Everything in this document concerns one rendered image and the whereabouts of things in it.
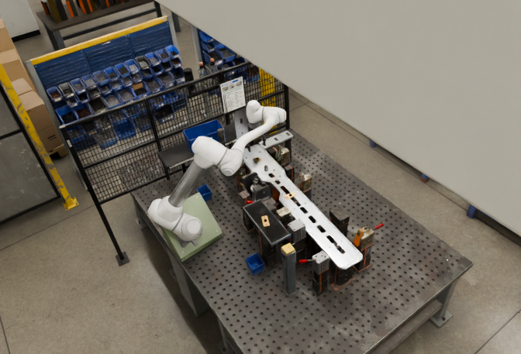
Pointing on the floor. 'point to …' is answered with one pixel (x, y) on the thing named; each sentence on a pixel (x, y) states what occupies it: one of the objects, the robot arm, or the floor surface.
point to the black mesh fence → (158, 140)
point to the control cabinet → (15, 6)
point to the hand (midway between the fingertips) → (257, 146)
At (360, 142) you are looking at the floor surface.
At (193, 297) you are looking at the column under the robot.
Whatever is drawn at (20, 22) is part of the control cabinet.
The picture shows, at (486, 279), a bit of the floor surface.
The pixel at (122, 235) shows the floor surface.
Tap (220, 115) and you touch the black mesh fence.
